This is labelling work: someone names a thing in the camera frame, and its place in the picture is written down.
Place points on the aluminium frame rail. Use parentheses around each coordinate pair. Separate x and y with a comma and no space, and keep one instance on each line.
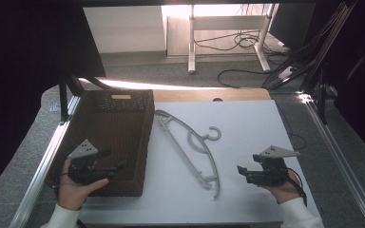
(41,171)
(339,152)

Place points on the brown woven basket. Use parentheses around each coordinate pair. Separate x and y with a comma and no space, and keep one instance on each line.
(120,133)

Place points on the white table sheet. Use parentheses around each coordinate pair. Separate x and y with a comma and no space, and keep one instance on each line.
(244,196)

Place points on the grey plastic clothes hanger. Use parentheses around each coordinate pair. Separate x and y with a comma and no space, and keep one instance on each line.
(183,155)

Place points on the person's right hand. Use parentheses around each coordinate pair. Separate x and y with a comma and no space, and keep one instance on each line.
(286,191)

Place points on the white metal desk frame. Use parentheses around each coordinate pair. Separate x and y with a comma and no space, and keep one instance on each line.
(191,47)

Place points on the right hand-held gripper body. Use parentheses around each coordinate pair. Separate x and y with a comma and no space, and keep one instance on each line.
(271,175)

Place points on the dark table grommet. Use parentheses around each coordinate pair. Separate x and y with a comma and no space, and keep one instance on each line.
(217,99)

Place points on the dark curtain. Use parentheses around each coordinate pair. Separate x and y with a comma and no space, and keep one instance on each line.
(19,63)
(364,79)

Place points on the black metal stand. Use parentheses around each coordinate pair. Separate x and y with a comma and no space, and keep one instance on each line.
(64,101)
(322,101)

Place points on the person's left hand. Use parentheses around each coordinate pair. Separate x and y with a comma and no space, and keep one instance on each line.
(71,194)

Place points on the white power strip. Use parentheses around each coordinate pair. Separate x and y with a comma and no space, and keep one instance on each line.
(286,72)

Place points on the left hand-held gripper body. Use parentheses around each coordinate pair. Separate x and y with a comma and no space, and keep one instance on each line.
(81,151)

